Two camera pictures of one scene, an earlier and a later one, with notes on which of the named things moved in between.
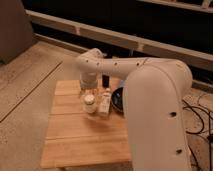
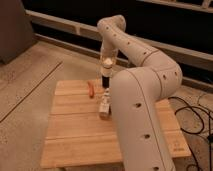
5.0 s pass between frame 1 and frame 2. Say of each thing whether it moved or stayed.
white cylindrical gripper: moved
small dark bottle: stayed
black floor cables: stayed
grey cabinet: stayed
